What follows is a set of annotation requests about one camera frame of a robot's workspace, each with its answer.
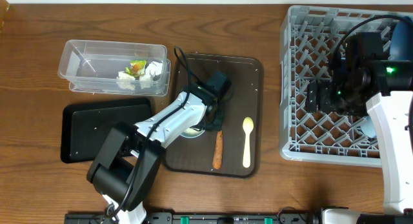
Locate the light blue rice bowl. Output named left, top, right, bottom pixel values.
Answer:
left=180, top=128, right=205, bottom=138

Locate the orange carrot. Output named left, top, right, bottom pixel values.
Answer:
left=212, top=130, right=223, bottom=169

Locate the yellow plastic spoon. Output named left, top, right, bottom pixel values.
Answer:
left=242, top=117, right=254, bottom=168

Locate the light blue cup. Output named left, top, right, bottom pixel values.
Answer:
left=360, top=116, right=376, bottom=138

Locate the dark blue plate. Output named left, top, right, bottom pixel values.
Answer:
left=390, top=21, right=412, bottom=61

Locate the pandan cake wrapper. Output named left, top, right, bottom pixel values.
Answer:
left=125, top=60, right=146, bottom=77

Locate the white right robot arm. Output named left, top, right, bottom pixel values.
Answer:
left=306, top=32, right=412, bottom=223

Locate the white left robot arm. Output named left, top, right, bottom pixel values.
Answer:
left=86, top=72, right=231, bottom=223

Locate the grey dishwasher rack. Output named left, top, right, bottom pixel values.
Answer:
left=279, top=5, right=412, bottom=167

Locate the brown serving tray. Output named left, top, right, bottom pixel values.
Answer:
left=164, top=54, right=263, bottom=178

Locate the crumpled white napkin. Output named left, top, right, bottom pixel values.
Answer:
left=116, top=61, right=163, bottom=90

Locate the black tray bin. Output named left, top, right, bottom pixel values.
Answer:
left=60, top=97, right=152, bottom=163

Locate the clear plastic bin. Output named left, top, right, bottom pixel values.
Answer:
left=58, top=40, right=170, bottom=96

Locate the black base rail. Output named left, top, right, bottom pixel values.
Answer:
left=64, top=212, right=323, bottom=224

